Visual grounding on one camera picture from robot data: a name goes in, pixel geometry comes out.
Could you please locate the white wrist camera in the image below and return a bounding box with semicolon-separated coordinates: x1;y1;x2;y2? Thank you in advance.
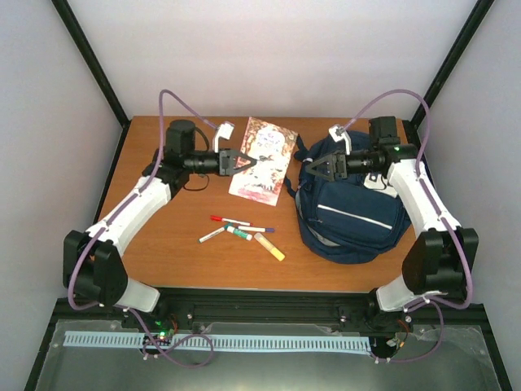
329;125;352;155
212;121;234;153

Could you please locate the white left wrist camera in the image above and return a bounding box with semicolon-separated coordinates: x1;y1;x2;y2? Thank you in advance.
212;121;234;153

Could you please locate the black frame post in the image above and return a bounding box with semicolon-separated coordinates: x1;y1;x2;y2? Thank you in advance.
423;0;495;108
50;0;131;127

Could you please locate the green capped white marker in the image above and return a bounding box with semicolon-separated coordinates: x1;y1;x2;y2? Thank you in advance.
198;223;230;244

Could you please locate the black left frame post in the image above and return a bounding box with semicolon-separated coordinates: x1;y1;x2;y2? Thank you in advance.
50;0;131;127

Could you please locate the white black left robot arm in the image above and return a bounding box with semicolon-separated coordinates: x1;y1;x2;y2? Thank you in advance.
63;120;256;328

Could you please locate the purple capped white marker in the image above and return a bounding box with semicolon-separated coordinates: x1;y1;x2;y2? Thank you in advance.
240;226;275;233

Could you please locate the black aluminium frame rail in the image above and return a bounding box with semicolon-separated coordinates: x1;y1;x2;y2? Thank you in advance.
52;284;488;331

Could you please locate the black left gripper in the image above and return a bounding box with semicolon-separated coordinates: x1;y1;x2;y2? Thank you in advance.
186;149;258;178

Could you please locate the pink illustrated paperback book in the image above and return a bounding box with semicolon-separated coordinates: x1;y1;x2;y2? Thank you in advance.
229;117;298;206

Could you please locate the green white glue stick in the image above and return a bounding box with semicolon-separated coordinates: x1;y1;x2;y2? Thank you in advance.
226;226;252;241

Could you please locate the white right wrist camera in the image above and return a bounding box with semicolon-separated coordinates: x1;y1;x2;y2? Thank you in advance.
329;125;352;155

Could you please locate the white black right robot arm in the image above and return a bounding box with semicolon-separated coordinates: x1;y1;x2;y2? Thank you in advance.
295;116;479;313

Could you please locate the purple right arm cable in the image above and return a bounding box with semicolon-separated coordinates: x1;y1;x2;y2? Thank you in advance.
340;89;474;365

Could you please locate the navy blue student backpack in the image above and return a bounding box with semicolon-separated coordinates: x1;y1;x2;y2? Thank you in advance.
284;136;410;265

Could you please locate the red capped white marker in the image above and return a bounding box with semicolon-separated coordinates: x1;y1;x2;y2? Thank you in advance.
210;215;252;226

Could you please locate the light blue slotted cable duct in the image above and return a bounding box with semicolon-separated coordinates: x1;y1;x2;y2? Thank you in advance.
63;331;370;354

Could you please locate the black right frame post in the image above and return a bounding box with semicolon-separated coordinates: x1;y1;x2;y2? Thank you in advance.
423;0;495;108

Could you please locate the yellow highlighter pen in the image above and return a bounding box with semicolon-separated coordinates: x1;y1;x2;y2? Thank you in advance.
254;232;285;261

